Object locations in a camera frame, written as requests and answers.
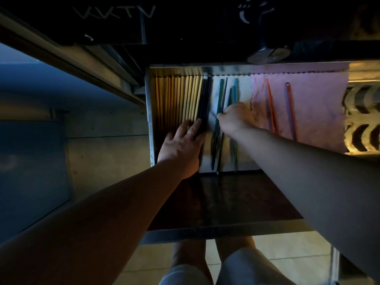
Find blue cabinet door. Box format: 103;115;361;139
0;120;72;244

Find person's left forearm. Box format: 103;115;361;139
0;158;202;285

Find steel kitchen drawer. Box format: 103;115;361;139
139;61;380;246

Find person's right forearm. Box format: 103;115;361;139
234;127;380;282

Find person's left hand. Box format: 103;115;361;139
156;118;207;179

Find person's leg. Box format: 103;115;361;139
171;240;214;282
215;236;257;262

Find row of pale wooden chopsticks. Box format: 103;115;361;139
154;74;204;134

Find pink towel liner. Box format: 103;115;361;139
250;72;350;153

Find grey shorts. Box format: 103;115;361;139
159;247;296;285

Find person's right leg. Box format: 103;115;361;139
215;236;257;262

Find white towel liner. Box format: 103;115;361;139
199;75;260;173

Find person's left leg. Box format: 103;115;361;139
171;240;214;282

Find black chopstick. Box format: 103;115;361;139
204;76;213;122
200;76;210;124

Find person's right hand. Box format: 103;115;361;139
216;102;259;139

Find round grey stove knob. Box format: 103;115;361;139
237;0;291;65

